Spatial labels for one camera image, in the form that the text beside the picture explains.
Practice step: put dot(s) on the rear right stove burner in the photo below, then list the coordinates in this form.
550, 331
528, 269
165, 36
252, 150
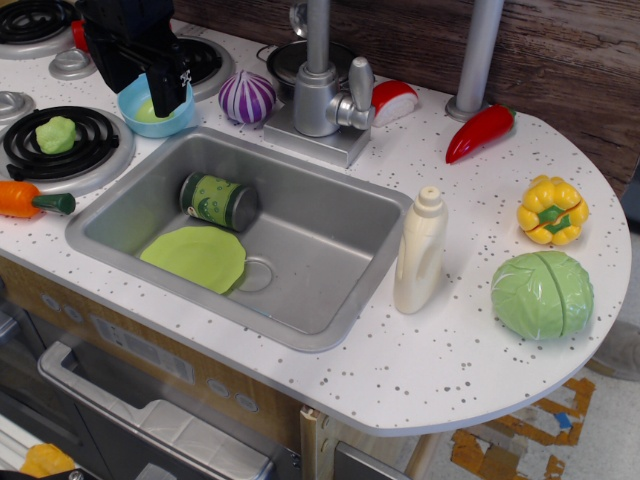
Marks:
210, 66

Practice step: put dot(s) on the yellow toy on floor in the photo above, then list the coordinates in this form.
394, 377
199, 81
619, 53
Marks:
44, 460

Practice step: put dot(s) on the silver stove knob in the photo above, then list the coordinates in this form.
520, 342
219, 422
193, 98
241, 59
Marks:
72, 64
14, 105

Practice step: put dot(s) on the orange toy carrot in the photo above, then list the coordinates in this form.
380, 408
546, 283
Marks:
24, 200

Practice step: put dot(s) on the grey support pole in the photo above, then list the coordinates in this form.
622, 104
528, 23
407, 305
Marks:
470, 97

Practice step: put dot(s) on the red toy chili pepper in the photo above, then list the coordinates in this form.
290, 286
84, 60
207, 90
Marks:
485, 127

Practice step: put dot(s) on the front left stove burner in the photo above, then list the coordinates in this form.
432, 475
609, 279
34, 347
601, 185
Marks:
103, 149

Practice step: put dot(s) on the green ball in bowl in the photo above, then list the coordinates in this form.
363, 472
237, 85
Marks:
146, 113

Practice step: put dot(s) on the green toy cabbage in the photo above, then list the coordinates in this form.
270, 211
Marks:
542, 295

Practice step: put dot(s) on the silver oven door handle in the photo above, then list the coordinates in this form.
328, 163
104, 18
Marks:
140, 434

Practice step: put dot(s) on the light green toy lettuce piece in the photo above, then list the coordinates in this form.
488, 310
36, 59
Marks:
56, 136

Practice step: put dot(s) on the silver stove knob left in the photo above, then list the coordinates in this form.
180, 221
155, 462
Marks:
14, 105

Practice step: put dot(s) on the black toy pot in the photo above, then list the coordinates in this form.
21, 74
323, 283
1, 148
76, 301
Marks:
284, 62

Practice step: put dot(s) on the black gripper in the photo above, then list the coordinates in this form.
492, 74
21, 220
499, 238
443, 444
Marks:
127, 38

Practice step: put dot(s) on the purple toy onion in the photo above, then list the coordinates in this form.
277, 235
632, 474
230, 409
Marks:
247, 97

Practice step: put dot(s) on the silver toy sink basin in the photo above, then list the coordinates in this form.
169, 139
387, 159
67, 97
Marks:
317, 249

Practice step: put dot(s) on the green toy can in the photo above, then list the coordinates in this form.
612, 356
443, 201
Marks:
218, 201

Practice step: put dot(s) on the yellow toy bell pepper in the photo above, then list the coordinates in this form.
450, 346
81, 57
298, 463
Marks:
552, 211

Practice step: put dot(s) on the red yellow ketchup bottle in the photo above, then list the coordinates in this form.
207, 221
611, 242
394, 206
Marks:
78, 31

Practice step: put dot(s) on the silver toy faucet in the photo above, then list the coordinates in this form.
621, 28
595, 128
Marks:
323, 121

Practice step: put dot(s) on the blue toy bowl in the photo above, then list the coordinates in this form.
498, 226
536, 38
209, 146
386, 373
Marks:
136, 106

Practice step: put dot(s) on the red white toy sushi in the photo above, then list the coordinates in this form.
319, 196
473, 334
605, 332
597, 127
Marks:
392, 100

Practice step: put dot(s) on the rear left stove burner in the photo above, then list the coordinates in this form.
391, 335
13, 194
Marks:
36, 29

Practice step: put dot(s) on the cream detergent bottle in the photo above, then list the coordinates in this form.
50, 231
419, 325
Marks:
421, 248

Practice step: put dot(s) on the light green toy plate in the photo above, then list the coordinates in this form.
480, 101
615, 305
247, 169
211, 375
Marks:
207, 256

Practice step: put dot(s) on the stove burner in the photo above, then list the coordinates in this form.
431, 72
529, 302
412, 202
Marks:
36, 29
210, 66
103, 149

